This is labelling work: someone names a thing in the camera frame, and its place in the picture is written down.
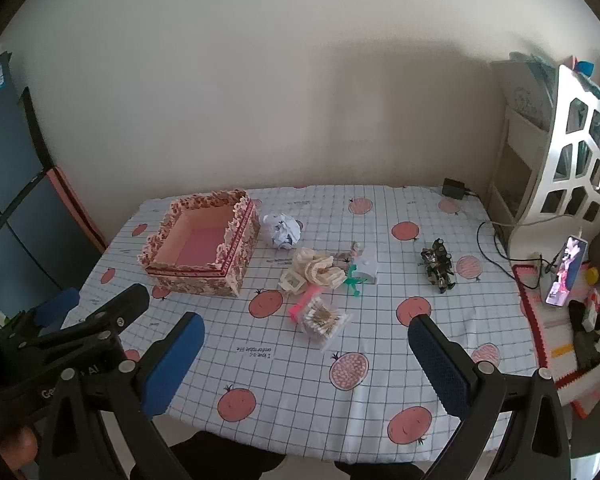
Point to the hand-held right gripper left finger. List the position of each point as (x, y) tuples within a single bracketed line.
[(175, 360)]

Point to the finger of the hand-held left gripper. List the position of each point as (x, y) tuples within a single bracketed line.
[(125, 305), (55, 307)]

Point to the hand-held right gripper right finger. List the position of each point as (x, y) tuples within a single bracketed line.
[(440, 370)]

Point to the bag of cotton swabs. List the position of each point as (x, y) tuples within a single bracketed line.
[(325, 322)]

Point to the floral paper gift box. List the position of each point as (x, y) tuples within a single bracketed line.
[(240, 245)]

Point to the pink plastic hair clip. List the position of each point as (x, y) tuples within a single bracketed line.
[(297, 310)]

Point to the white paper ball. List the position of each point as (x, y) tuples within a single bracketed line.
[(282, 232)]

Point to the person's left hand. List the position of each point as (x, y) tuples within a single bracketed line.
[(17, 447)]

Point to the white checkered tablecloth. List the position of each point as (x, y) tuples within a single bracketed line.
[(380, 320)]

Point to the salmon pink board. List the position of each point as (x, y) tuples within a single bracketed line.
[(77, 205)]

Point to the black toy car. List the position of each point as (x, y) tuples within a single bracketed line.
[(437, 265)]

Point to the pink white crochet mat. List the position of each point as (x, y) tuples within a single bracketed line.
[(545, 340)]

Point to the dark blue cardboard box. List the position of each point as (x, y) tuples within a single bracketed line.
[(5, 200)]

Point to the green plastic clip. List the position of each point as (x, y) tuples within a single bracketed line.
[(352, 282)]

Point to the black plush toy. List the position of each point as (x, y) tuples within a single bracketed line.
[(587, 342)]

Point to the smartphone with lit screen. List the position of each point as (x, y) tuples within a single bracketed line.
[(566, 272)]

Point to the yellow toy block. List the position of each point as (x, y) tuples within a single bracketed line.
[(592, 276)]

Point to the black power adapter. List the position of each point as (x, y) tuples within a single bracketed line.
[(452, 189)]

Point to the white shelf unit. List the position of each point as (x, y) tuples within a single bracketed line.
[(522, 160)]

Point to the books on shelf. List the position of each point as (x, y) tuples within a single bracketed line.
[(525, 85)]

